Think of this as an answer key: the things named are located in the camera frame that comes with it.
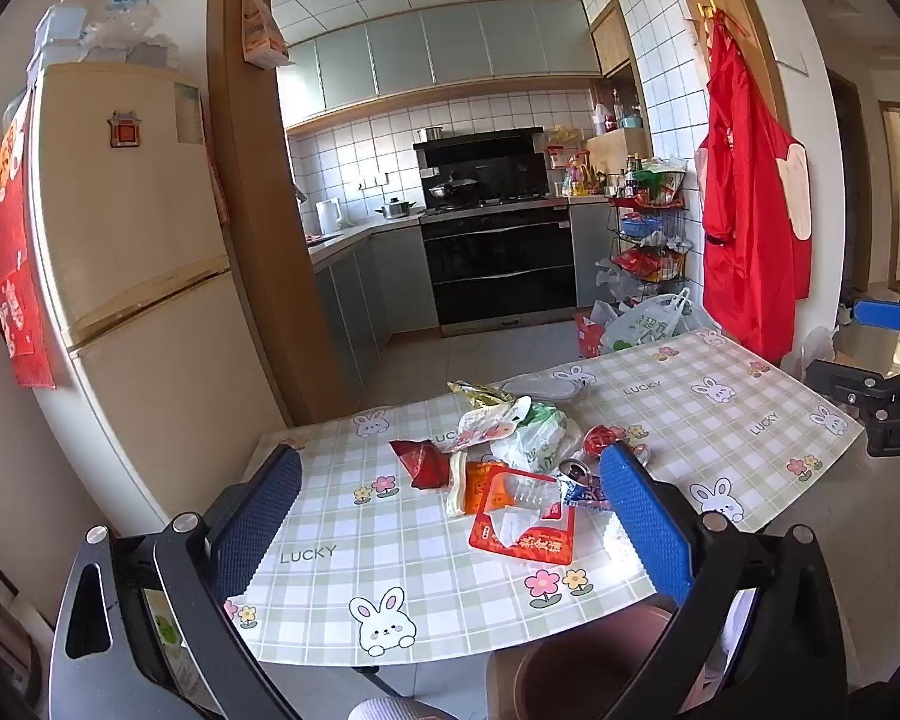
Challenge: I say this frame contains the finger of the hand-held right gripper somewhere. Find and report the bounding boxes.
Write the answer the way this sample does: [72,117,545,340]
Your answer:
[805,358,897,410]
[852,297,900,332]

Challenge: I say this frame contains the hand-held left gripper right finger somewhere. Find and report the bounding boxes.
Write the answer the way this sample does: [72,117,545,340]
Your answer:
[598,441,848,720]

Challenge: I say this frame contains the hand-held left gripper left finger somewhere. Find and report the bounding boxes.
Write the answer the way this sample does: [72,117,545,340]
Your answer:
[49,444,305,720]

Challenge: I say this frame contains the red tissue packet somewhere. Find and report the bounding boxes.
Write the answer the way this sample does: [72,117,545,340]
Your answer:
[469,465,577,565]

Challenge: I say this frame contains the orange snack packet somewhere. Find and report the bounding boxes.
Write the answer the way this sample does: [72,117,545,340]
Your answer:
[461,461,516,517]

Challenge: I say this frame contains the red foil wrapper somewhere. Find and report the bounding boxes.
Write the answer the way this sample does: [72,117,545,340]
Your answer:
[388,439,452,493]

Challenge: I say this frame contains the white green plastic bag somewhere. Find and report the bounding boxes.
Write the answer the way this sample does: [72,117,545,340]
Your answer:
[491,403,587,475]

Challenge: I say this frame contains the checked rabbit print tablecloth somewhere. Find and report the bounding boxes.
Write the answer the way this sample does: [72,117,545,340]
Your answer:
[225,326,867,668]

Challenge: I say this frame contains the grey folded plastic bag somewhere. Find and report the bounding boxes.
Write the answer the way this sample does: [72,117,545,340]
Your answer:
[499,375,592,403]

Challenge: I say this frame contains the red apron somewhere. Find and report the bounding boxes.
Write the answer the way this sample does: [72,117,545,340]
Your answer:
[701,19,812,365]

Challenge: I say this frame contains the white printed snack bag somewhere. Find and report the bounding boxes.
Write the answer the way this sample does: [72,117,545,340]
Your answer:
[450,399,533,455]

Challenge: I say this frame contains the red cardboard box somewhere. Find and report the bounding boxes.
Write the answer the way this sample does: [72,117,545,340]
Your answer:
[576,313,608,359]

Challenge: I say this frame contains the white green printed shopping bag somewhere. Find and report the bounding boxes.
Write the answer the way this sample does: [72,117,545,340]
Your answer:
[600,289,695,357]

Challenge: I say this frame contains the gold foil wrapper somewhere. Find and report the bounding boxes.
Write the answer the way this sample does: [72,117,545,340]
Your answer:
[448,380,508,410]

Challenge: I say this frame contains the grey lower cabinets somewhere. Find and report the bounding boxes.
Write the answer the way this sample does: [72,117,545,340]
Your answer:
[307,229,437,391]

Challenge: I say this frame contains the grey cabinets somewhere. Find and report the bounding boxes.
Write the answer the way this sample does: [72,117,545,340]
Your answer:
[276,0,602,128]
[307,229,437,391]

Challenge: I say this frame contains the narrow grey lower cabinet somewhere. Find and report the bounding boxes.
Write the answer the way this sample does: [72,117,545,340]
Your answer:
[570,201,616,308]

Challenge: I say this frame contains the black stove oven unit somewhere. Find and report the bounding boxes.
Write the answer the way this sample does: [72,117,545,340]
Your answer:
[418,199,578,337]

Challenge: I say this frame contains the red printed cloth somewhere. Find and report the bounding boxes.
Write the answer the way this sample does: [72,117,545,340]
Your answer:
[0,90,57,391]

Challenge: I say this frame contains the group of condiment bottles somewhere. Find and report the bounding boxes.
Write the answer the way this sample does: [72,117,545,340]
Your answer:
[547,150,608,200]

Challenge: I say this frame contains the beige refrigerator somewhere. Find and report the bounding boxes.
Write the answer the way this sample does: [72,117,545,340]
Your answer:
[26,64,290,541]

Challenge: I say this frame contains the black wok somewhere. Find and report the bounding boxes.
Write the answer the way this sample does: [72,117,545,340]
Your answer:
[427,178,479,205]

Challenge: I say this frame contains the black range hood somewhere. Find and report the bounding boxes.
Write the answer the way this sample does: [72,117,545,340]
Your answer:
[412,127,547,197]

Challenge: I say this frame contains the red fridge magnet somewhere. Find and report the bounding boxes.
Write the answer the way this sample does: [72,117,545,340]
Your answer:
[107,111,145,149]

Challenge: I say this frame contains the paper sticker on refrigerator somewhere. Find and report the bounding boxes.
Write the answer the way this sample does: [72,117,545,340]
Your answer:
[174,82,207,145]

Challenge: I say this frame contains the hanging orange snack bag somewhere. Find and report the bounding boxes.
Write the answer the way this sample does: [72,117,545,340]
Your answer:
[241,0,295,70]

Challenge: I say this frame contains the clear plastic bags pile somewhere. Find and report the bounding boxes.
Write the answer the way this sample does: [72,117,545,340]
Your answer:
[82,0,182,68]

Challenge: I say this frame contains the grey upper cabinets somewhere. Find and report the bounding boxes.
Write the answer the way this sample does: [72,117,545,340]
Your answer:
[276,0,602,128]

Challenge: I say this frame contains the light blue storage box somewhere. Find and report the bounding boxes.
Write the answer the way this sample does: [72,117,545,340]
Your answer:
[34,4,92,66]

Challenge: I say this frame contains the black wire storage rack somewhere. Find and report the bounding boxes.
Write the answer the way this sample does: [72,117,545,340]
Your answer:
[607,157,695,308]

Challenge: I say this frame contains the wooden wall shelf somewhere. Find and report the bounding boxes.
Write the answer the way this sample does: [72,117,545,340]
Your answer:
[586,0,653,173]

